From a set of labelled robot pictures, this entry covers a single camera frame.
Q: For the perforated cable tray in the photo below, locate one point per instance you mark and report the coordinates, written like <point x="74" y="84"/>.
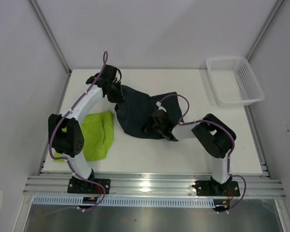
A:
<point x="124" y="201"/>

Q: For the left aluminium frame post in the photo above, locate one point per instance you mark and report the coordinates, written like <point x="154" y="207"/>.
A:
<point x="49" y="35"/>

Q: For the dark green shorts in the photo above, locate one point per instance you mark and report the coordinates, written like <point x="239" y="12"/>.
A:
<point x="134" y="113"/>

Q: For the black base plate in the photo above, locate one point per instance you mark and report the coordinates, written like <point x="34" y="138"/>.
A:
<point x="211" y="188"/>
<point x="77" y="186"/>

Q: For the white plastic basket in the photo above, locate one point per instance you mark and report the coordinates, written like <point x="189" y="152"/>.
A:
<point x="233" y="81"/>

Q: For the aluminium frame post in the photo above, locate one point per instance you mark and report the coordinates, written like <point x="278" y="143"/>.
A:
<point x="269" y="22"/>
<point x="49" y="35"/>

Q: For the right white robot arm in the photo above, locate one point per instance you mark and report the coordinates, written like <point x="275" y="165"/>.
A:
<point x="216" y="138"/>

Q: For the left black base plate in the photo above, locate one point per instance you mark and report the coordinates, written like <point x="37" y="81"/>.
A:
<point x="77" y="186"/>

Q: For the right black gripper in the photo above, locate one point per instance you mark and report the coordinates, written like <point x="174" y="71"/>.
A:
<point x="147" y="128"/>

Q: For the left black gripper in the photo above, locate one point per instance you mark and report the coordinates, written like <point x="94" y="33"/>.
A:
<point x="119" y="98"/>

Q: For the aluminium mounting rail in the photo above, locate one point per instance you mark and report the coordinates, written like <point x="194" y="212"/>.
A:
<point x="153" y="185"/>

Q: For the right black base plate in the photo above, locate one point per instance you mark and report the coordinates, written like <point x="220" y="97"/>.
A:
<point x="211" y="188"/>

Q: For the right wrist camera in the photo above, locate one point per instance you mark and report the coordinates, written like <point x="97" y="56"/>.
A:
<point x="159" y="106"/>

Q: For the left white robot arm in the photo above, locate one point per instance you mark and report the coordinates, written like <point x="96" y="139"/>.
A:
<point x="65" y="138"/>

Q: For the right aluminium frame post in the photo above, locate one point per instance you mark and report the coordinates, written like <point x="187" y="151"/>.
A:
<point x="269" y="22"/>

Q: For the lime green shorts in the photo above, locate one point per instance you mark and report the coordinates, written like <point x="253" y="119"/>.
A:
<point x="98" y="132"/>

